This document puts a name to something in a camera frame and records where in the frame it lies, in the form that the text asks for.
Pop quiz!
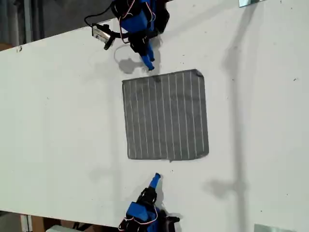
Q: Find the grey white-striped square towel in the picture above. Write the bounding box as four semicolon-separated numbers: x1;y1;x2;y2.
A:
122;69;210;163

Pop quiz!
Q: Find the black camera stalk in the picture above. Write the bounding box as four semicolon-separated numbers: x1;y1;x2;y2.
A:
110;30;132;41

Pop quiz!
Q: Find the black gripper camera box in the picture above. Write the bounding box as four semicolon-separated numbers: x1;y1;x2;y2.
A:
91;23;114;51

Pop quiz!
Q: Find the black camera cable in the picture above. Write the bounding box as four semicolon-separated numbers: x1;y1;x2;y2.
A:
84;0;124;27

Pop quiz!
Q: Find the white vertical table post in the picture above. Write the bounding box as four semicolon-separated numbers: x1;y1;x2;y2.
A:
20;214;33;232

